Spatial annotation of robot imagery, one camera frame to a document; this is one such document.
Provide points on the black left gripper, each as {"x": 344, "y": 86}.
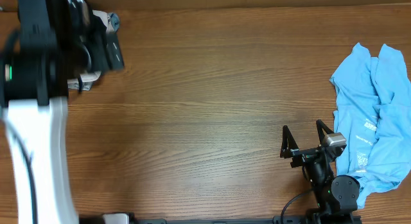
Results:
{"x": 113, "y": 52}

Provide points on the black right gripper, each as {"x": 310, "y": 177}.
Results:
{"x": 290, "y": 148}

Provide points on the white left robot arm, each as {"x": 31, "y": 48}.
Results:
{"x": 57, "y": 41}

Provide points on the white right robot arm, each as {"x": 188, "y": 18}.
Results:
{"x": 336, "y": 196}

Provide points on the light blue t-shirt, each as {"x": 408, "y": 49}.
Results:
{"x": 373, "y": 114}

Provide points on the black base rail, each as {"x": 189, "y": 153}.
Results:
{"x": 224, "y": 221}

